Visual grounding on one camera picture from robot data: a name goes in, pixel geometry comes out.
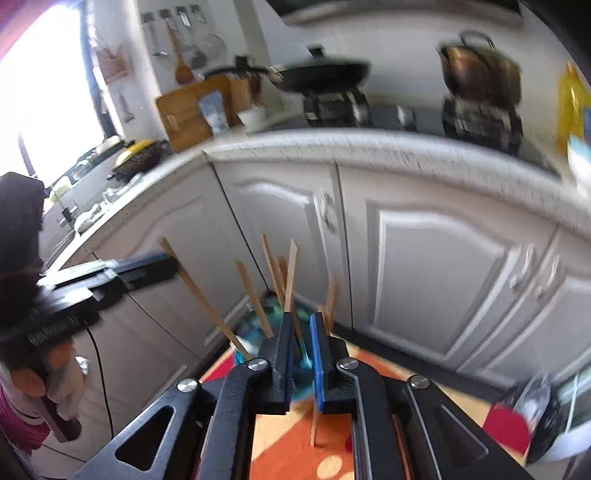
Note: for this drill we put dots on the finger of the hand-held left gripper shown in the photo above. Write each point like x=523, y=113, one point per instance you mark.
x=115, y=290
x=147, y=265

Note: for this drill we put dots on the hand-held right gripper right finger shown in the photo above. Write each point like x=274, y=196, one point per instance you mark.
x=317, y=364

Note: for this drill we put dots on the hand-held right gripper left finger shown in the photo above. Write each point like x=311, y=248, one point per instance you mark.
x=289, y=374

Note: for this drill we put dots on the teal rimmed utensil cup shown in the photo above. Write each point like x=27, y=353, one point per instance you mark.
x=302, y=374

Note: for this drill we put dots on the person's left forearm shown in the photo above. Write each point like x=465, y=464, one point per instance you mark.
x=21, y=424

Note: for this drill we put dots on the person's left hand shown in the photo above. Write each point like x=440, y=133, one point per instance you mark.
x=60, y=383

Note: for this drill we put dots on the white cabinet door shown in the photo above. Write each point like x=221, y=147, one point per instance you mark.
x=554, y=332
x=161, y=221
x=277, y=217
x=438, y=267

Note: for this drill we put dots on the orange printed blanket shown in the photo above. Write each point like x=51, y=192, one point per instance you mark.
x=286, y=452

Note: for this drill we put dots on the pan with yellow lid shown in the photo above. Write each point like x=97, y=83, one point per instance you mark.
x=138, y=154

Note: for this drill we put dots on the wooden cutting board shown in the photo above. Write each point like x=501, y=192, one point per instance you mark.
x=184, y=115

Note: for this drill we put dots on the white tube blue label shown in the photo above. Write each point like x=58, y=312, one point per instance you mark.
x=213, y=113

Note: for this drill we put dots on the small white bowl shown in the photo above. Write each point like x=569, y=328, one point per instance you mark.
x=251, y=116

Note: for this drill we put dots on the hanging wooden spatula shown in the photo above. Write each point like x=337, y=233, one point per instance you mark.
x=182, y=71

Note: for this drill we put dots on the wooden knife block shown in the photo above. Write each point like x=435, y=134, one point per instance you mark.
x=247, y=92

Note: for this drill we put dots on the hanging metal skimmer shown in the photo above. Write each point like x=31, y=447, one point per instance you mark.
x=197, y=57

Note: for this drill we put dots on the speckled kitchen countertop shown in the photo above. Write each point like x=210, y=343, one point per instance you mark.
x=369, y=145

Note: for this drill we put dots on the hanging metal ladle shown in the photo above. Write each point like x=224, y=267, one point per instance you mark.
x=154, y=34

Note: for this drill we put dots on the hanging mesh strainer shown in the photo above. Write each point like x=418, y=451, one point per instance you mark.
x=213, y=44

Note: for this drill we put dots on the black trash bag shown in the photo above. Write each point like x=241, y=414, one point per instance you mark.
x=547, y=429

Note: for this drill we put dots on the black gas stove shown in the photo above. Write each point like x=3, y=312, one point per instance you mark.
x=392, y=120

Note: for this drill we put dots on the black wok with lid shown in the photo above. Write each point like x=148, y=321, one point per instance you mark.
x=318, y=74

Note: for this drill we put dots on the metal stove knob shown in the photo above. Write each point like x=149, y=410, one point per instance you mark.
x=406, y=115

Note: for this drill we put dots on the white bowl blue rim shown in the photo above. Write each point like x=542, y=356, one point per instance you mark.
x=581, y=161

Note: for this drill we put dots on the brown pot with lid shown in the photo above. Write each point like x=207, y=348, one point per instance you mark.
x=480, y=74

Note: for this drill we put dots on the range hood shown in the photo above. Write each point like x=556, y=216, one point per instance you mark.
x=392, y=9

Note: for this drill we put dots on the yellow oil bottle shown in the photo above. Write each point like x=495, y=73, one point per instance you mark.
x=575, y=110

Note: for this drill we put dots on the wall chopstick rack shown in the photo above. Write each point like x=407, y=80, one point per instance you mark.
x=112, y=64

